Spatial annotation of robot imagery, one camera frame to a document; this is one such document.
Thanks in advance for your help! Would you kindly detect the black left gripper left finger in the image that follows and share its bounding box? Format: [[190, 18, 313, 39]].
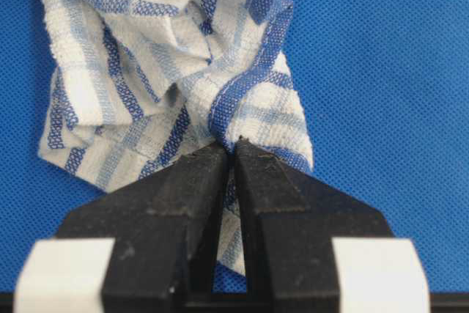
[[12, 142, 232, 313]]

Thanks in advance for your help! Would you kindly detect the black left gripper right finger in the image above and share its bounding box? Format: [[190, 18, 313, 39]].
[[232, 136, 430, 313]]

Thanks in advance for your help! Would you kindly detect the white blue striped towel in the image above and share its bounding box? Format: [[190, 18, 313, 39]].
[[36, 0, 315, 277]]

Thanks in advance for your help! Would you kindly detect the blue table cloth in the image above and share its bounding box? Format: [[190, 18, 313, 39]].
[[1, 0, 468, 292]]

